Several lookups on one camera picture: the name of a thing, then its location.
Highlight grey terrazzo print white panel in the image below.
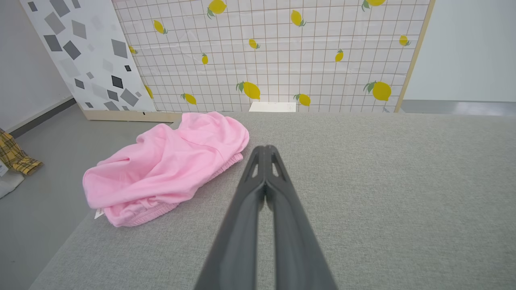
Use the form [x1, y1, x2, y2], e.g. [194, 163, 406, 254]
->
[19, 0, 158, 112]

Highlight grey fabric sofa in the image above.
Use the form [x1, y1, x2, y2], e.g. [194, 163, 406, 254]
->
[28, 112, 516, 290]

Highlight lemon print grid panel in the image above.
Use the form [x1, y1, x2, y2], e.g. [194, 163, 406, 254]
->
[112, 0, 436, 114]

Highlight light wooden base plinth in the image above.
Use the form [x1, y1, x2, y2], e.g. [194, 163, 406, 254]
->
[82, 108, 184, 123]

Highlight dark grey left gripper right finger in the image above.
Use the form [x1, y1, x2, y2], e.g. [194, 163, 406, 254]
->
[266, 145, 339, 290]

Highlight white cloth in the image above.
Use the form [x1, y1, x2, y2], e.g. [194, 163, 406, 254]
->
[0, 163, 25, 199]

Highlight pink garment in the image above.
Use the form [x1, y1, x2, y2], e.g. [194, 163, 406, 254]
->
[83, 112, 250, 228]

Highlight yellow plaid cloth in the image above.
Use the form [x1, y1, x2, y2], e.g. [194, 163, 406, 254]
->
[0, 129, 44, 176]

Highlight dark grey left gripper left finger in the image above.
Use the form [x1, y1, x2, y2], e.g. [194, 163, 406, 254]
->
[194, 145, 267, 290]

